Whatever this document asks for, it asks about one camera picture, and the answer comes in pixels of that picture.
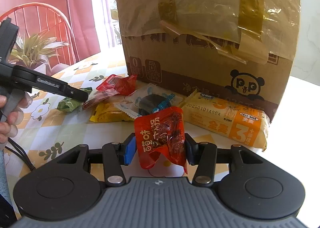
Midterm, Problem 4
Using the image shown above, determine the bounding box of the red dried fruit packet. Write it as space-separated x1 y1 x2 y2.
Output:
134 107 188 173

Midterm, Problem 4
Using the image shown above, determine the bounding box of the white blue candy packet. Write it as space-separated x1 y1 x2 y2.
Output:
114 84 185 119

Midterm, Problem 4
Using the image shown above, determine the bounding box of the person's left hand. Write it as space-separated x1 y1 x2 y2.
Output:
0 93 33 144

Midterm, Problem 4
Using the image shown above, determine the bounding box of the yellow snack bar packet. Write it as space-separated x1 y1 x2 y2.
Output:
89 103 133 123

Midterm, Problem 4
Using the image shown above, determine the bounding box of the small green candy packet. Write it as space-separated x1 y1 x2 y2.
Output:
57 87 93 113

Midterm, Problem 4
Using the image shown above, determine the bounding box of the orange white biscuit pack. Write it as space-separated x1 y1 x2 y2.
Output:
182 92 270 150

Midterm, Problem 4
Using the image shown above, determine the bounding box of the small red candy packet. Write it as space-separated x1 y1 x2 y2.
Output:
82 74 137 110

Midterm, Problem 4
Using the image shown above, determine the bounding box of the brown cardboard box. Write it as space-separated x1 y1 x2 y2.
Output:
117 0 300 118

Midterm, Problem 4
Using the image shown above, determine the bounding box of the black cable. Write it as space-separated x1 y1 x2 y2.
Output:
4 137 37 171

